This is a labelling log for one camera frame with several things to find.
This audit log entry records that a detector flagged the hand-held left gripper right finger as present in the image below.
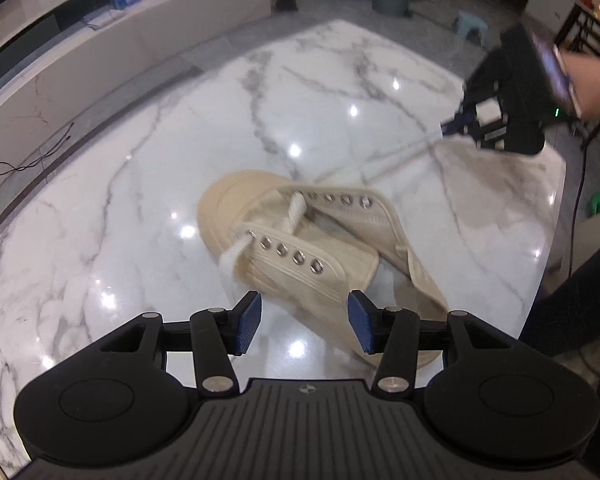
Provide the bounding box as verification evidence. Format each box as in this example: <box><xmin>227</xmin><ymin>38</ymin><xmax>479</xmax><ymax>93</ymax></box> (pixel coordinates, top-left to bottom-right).
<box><xmin>350</xmin><ymin>291</ymin><xmax>526</xmax><ymax>402</ymax></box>

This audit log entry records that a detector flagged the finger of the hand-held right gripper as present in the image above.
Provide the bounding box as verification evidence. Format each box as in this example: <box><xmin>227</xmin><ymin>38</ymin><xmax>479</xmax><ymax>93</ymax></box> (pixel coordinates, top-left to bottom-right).
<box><xmin>467</xmin><ymin>102</ymin><xmax>512</xmax><ymax>152</ymax></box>
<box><xmin>440</xmin><ymin>47</ymin><xmax>506</xmax><ymax>136</ymax></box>

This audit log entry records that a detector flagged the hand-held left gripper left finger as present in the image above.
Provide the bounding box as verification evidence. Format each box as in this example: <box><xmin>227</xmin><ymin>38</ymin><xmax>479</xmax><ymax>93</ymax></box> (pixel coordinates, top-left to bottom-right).
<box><xmin>87</xmin><ymin>291</ymin><xmax>262</xmax><ymax>399</ymax></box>

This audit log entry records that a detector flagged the black power cable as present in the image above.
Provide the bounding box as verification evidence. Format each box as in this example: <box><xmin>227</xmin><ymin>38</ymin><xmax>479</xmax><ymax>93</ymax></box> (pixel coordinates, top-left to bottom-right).
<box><xmin>0</xmin><ymin>122</ymin><xmax>76</xmax><ymax>177</ymax></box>

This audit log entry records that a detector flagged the dark wooden shelf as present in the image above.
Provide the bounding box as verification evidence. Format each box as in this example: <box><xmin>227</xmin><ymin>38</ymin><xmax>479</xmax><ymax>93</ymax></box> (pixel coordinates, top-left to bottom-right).
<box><xmin>555</xmin><ymin>0</ymin><xmax>600</xmax><ymax>61</ymax></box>

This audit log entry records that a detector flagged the person's right forearm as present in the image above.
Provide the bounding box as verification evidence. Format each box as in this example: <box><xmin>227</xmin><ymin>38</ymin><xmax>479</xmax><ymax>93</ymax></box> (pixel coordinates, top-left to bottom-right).
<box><xmin>560</xmin><ymin>51</ymin><xmax>600</xmax><ymax>122</ymax></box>

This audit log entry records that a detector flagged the blue plastic stool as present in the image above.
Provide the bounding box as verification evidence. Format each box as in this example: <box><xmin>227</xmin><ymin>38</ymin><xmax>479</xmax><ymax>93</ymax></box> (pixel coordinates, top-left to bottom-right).
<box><xmin>452</xmin><ymin>10</ymin><xmax>489</xmax><ymax>44</ymax></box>

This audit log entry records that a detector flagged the grey notebook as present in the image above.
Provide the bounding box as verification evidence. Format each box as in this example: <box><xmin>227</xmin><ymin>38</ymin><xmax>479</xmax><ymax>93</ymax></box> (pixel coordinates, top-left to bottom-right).
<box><xmin>82</xmin><ymin>10</ymin><xmax>117</xmax><ymax>29</ymax></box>

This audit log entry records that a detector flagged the beige canvas shoe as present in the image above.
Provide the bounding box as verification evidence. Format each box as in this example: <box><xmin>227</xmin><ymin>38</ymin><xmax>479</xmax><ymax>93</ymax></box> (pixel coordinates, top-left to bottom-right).
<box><xmin>197</xmin><ymin>170</ymin><xmax>451</xmax><ymax>371</ymax></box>

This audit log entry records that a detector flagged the white marble TV cabinet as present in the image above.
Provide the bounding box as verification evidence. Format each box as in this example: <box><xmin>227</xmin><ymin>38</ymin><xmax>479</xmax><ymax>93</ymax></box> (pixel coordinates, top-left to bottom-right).
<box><xmin>0</xmin><ymin>0</ymin><xmax>273</xmax><ymax>132</ymax></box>

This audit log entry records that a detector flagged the white shoelace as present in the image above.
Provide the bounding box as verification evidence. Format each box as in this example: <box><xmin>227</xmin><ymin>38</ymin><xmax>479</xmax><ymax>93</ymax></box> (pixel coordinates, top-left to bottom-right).
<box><xmin>219</xmin><ymin>127</ymin><xmax>446</xmax><ymax>278</ymax></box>

